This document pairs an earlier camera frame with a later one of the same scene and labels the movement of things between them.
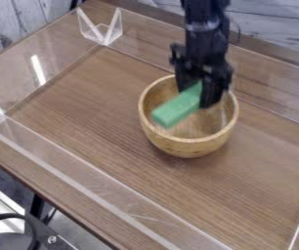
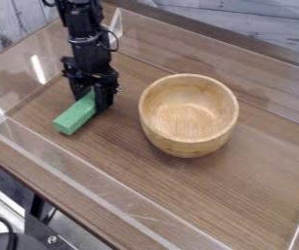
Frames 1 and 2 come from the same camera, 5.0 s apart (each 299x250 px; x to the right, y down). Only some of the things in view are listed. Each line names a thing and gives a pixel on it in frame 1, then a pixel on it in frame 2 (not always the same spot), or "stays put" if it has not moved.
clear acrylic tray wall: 158,126 stays put
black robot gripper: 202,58 to 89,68
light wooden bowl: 198,136 stays put
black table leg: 36,206 stays put
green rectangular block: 182,104 to 77,114
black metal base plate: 48,240 stays put
